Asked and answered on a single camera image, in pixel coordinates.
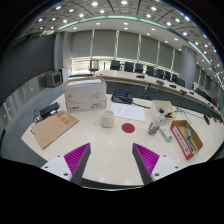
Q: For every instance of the long curved conference desk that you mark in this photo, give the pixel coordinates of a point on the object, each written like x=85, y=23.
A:
x=133, y=87

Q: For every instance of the black hand tool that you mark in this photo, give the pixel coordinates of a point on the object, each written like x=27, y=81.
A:
x=168, y=115

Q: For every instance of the single black office chair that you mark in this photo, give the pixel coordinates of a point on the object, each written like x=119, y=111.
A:
x=94, y=65

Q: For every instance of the clear labelled drink bottle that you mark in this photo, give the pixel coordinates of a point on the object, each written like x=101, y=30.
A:
x=155, y=124

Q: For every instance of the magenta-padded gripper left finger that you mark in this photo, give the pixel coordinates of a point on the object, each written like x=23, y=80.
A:
x=76, y=158

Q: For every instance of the flat round red coaster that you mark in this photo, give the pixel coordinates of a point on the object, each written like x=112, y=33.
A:
x=128, y=128

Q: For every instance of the open brown box red flap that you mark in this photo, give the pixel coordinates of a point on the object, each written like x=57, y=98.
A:
x=181, y=140

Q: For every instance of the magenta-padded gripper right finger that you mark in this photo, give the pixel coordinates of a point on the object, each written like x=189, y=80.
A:
x=146, y=158

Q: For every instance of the black desk phone unit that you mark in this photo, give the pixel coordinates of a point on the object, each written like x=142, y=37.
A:
x=121, y=96

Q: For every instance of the white cup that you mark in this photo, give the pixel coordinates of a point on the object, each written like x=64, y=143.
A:
x=107, y=119

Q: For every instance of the grey monitor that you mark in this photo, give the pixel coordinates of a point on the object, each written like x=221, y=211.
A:
x=53, y=80

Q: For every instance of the large white cardboard box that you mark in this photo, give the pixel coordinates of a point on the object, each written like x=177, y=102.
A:
x=85, y=95

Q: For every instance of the flat brown cardboard sheet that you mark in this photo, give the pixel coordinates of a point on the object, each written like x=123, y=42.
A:
x=53, y=128

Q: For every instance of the black power adapter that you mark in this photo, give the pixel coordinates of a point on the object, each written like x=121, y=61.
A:
x=49, y=109

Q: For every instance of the grey item in brown box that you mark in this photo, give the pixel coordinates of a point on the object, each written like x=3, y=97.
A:
x=188, y=134

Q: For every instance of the white printed paper sheet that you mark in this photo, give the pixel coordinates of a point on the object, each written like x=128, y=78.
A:
x=128, y=112

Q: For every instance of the ceiling lights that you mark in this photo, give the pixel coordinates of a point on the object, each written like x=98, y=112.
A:
x=95, y=4

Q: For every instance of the open white cardboard box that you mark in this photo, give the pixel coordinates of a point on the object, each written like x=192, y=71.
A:
x=160, y=107

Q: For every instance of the small white carton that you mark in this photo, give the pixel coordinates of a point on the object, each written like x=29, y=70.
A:
x=166, y=133

